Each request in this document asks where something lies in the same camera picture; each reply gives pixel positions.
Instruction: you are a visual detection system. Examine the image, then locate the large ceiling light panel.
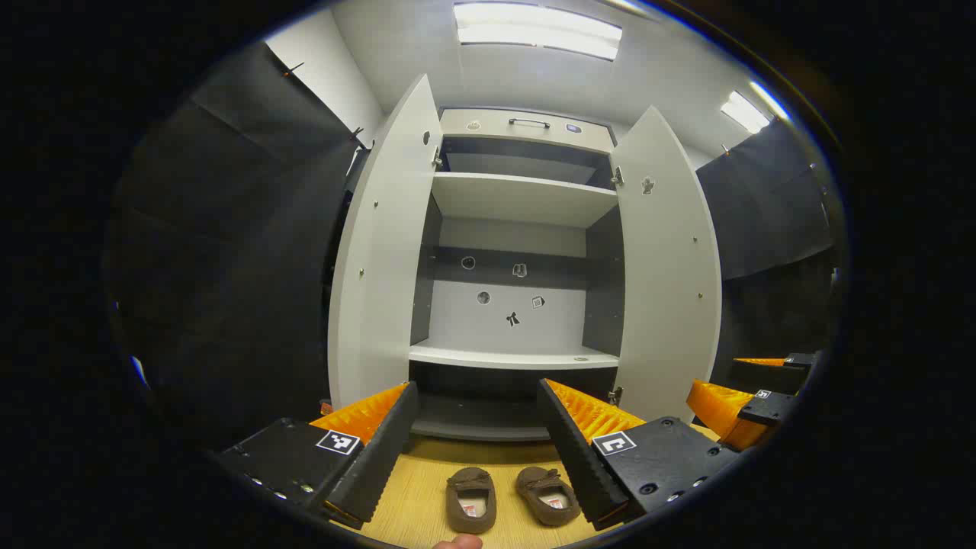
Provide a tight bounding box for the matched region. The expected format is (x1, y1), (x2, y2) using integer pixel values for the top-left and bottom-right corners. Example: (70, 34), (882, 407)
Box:
(454, 2), (624, 62)

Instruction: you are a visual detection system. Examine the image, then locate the small ceiling light panel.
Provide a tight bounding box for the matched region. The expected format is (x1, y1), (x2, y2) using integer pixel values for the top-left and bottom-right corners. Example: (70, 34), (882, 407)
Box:
(721, 80), (790, 136)

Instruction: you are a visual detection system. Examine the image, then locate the white shoe cabinet door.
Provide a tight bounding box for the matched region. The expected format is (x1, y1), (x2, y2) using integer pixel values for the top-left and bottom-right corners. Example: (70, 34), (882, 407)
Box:
(328, 74), (445, 413)
(610, 105), (723, 424)

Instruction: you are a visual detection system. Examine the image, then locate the white and grey shoe cabinet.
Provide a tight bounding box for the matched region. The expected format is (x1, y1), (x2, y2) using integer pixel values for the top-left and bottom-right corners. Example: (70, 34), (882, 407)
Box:
(408, 107), (626, 443)

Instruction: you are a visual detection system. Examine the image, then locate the brown suede shoe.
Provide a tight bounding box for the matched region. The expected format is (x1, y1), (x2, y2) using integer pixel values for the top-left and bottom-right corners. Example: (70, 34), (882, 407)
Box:
(515, 466), (582, 527)
(445, 467), (498, 535)

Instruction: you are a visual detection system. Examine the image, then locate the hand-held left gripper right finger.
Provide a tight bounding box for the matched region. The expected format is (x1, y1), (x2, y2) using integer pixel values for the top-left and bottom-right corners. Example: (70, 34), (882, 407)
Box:
(536, 378), (740, 532)

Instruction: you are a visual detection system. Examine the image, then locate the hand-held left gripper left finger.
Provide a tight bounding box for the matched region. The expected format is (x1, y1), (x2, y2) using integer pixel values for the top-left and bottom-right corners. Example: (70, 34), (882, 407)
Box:
(216, 380), (421, 532)

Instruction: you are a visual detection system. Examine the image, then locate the beige cabinet drawer front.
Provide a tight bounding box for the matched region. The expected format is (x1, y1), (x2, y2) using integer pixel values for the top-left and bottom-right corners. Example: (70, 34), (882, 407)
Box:
(440, 108), (617, 153)

